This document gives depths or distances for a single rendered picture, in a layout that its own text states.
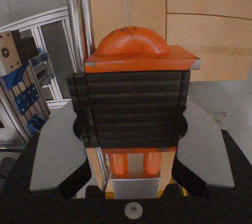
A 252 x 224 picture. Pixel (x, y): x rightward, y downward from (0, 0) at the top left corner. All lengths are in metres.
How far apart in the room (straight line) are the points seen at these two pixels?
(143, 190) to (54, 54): 1.25
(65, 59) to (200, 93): 1.39
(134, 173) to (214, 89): 1.67
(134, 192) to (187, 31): 0.82
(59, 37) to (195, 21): 0.97
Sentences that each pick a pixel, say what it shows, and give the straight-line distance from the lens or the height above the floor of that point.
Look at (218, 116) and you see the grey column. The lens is 2.06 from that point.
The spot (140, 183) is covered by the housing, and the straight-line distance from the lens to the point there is 0.20.
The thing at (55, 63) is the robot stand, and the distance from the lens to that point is 1.37.
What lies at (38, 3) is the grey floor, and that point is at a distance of 1.61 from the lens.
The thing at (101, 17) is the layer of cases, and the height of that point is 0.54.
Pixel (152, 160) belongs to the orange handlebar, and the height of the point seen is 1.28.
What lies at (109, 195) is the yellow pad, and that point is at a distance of 0.55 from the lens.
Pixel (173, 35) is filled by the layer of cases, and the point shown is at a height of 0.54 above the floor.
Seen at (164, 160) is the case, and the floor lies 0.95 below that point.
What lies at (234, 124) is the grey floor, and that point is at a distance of 2.33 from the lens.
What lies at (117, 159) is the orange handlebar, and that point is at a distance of 0.17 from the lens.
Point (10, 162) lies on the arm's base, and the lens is 0.80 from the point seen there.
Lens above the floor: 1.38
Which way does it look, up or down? 60 degrees down
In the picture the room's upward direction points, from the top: 178 degrees counter-clockwise
